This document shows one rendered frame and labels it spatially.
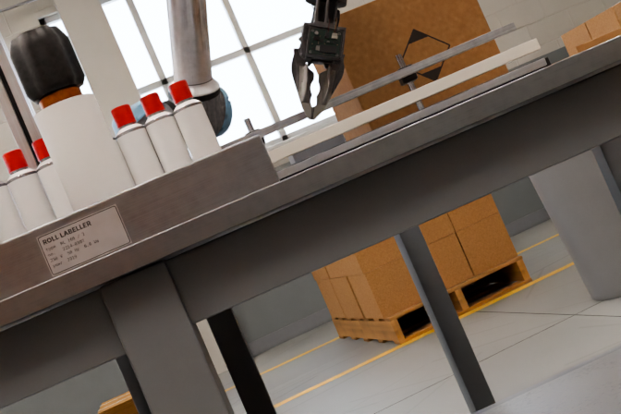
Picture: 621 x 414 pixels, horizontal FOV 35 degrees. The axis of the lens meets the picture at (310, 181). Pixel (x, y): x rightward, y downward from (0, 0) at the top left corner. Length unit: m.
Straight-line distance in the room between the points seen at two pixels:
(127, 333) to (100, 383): 6.33
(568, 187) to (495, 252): 1.38
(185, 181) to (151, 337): 0.14
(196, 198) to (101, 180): 0.48
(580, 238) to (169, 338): 3.31
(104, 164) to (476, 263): 4.04
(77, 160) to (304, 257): 0.57
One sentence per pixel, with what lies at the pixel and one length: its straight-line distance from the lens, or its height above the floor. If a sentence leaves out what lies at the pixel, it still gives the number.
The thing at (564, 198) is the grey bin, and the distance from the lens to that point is 4.03.
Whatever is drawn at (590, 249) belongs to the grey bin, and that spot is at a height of 0.22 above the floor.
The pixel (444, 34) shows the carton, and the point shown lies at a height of 1.01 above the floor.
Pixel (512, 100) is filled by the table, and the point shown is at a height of 0.82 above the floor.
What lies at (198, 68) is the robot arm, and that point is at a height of 1.18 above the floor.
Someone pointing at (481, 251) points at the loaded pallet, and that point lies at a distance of 5.28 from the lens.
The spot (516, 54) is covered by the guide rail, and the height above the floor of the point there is 0.90.
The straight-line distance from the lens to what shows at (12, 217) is 1.68.
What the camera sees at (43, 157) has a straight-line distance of 1.69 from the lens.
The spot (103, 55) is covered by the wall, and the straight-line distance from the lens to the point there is 7.26.
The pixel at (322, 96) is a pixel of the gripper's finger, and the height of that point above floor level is 0.97.
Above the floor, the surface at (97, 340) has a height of 0.77.
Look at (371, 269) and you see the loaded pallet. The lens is 5.08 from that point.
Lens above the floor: 0.80
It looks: 2 degrees up
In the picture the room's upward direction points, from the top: 23 degrees counter-clockwise
